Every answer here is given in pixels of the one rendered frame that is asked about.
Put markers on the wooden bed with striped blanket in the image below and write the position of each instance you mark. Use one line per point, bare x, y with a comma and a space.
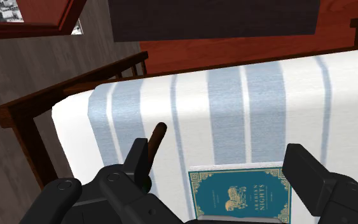
228, 118

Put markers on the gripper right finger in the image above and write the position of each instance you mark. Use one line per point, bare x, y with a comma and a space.
315, 180

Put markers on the red framed window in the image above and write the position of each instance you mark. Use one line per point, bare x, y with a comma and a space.
42, 18

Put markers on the brown stick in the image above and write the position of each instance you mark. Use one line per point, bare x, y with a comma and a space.
157, 136

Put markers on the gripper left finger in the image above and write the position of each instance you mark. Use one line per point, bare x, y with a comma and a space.
116, 192

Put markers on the teal book with gold ornament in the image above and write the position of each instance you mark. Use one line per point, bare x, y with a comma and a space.
243, 192

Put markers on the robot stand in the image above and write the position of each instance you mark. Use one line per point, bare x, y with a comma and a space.
212, 18

